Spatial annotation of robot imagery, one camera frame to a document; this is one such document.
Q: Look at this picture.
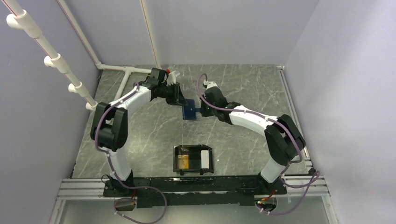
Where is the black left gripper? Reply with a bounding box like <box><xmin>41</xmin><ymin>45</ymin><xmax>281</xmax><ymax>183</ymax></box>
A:
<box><xmin>159</xmin><ymin>82</ymin><xmax>188</xmax><ymax>107</ymax></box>

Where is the blue leather card holder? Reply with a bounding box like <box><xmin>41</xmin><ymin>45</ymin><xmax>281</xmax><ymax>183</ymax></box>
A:
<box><xmin>182</xmin><ymin>99</ymin><xmax>197</xmax><ymax>120</ymax></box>

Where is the black plastic card tray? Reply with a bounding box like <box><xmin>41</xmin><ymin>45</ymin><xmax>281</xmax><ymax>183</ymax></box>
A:
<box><xmin>172</xmin><ymin>144</ymin><xmax>214</xmax><ymax>175</ymax></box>

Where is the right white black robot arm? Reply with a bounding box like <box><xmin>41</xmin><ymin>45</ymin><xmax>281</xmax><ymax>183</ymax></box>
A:
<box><xmin>200</xmin><ymin>83</ymin><xmax>306</xmax><ymax>194</ymax></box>

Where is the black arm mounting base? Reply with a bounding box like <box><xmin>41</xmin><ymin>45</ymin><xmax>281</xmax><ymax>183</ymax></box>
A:
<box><xmin>103</xmin><ymin>175</ymin><xmax>287</xmax><ymax>208</ymax></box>

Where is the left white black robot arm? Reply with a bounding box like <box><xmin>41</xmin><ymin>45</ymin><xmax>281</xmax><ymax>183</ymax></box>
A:
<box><xmin>90</xmin><ymin>68</ymin><xmax>187</xmax><ymax>196</ymax></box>

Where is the white card stack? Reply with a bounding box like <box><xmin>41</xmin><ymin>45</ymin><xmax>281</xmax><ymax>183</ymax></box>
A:
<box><xmin>201</xmin><ymin>150</ymin><xmax>210</xmax><ymax>169</ymax></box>

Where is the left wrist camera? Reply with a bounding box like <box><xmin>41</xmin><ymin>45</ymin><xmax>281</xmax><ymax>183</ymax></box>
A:
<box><xmin>166</xmin><ymin>69</ymin><xmax>180</xmax><ymax>86</ymax></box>

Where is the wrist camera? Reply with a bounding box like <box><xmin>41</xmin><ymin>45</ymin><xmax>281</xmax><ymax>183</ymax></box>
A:
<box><xmin>203</xmin><ymin>80</ymin><xmax>218</xmax><ymax>89</ymax></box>
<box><xmin>166</xmin><ymin>69</ymin><xmax>180</xmax><ymax>86</ymax></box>

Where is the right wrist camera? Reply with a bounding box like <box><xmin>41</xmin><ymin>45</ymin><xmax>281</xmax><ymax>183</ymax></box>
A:
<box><xmin>203</xmin><ymin>80</ymin><xmax>218</xmax><ymax>89</ymax></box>

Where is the aluminium rail frame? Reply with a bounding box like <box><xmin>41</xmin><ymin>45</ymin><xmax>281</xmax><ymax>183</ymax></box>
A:
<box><xmin>58</xmin><ymin>65</ymin><xmax>328</xmax><ymax>224</ymax></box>

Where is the white pvc pipe frame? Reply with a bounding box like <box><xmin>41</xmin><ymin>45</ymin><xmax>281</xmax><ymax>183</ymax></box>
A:
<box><xmin>2</xmin><ymin>0</ymin><xmax>151</xmax><ymax>111</ymax></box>

